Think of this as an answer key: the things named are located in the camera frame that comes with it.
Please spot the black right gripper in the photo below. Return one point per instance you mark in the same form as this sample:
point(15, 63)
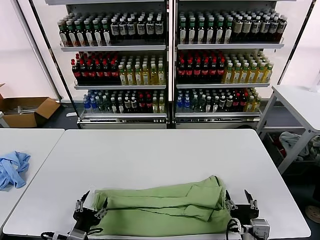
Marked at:
point(245, 213)

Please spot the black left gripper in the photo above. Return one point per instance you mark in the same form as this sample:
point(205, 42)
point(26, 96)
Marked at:
point(85, 217)

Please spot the light green t-shirt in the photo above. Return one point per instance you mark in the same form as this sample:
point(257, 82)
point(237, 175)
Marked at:
point(162, 207)

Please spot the red cloth in bin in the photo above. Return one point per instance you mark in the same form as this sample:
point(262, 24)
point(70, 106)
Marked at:
point(279, 148)

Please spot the dark storage bin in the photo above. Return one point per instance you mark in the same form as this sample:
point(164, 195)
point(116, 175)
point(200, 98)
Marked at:
point(271, 140)

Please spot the tan round floor disc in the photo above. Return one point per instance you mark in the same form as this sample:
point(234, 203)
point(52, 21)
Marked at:
point(313, 212)

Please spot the grey cloth pile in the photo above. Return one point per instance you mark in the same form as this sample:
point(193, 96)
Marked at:
point(290, 140)

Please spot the crumpled light blue cloth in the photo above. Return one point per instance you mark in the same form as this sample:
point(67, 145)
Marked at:
point(15, 170)

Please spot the olive cloth in bin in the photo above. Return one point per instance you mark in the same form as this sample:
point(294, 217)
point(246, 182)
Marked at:
point(315, 145)

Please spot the white paper scrap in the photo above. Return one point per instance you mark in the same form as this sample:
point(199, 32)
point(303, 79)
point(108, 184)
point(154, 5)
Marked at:
point(71, 114)

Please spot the small yellow drink bottle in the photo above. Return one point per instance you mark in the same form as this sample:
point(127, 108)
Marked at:
point(257, 105)
point(249, 105)
point(161, 106)
point(155, 106)

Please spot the small red-capped cola bottle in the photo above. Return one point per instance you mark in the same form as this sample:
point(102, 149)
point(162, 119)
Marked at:
point(243, 103)
point(148, 105)
point(141, 105)
point(236, 103)

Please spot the small dark drink bottle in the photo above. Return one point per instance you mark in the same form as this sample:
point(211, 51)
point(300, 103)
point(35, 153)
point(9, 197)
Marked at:
point(229, 104)
point(127, 105)
point(134, 105)
point(222, 104)

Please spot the small white-labelled dark bottle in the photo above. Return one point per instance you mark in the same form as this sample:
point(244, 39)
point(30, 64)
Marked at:
point(113, 106)
point(208, 105)
point(215, 105)
point(120, 106)

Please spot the small blue drink bottle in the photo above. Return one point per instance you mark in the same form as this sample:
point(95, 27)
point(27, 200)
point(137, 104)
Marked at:
point(179, 105)
point(186, 105)
point(87, 105)
point(93, 105)

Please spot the small green-tinted water bottle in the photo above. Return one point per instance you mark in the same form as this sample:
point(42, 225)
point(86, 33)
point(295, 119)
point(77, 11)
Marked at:
point(201, 105)
point(194, 105)
point(100, 105)
point(107, 105)

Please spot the open cardboard box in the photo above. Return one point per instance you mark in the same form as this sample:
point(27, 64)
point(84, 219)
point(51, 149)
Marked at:
point(22, 121)

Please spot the white side table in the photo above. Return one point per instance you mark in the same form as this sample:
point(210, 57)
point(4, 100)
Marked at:
point(295, 100)

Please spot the metal rods in box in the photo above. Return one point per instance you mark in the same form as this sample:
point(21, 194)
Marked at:
point(22, 110)

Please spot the yellow juice bottle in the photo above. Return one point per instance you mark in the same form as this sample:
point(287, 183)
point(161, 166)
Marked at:
point(145, 75)
point(260, 74)
point(236, 74)
point(161, 75)
point(253, 74)
point(153, 75)
point(245, 74)
point(228, 74)
point(268, 74)
point(138, 75)
point(130, 76)
point(122, 76)

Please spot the grey beverage shelf unit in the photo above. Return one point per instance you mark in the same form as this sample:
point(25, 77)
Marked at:
point(225, 46)
point(112, 47)

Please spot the green-capped brown tea bottle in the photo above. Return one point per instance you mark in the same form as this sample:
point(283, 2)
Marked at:
point(88, 33)
point(63, 35)
point(219, 31)
point(71, 34)
point(200, 31)
point(80, 34)
point(210, 31)
point(191, 31)
point(106, 33)
point(228, 30)
point(97, 33)
point(182, 31)

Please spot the white-capped dark labelled bottle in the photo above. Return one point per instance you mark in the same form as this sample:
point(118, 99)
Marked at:
point(158, 28)
point(122, 29)
point(150, 28)
point(140, 28)
point(274, 27)
point(255, 28)
point(282, 27)
point(237, 28)
point(130, 29)
point(246, 28)
point(265, 28)
point(115, 29)

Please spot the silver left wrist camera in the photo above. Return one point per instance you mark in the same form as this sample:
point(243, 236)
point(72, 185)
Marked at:
point(77, 236)

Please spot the black frame pole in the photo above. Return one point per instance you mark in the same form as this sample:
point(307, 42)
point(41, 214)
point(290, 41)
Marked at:
point(50, 50)
point(298, 37)

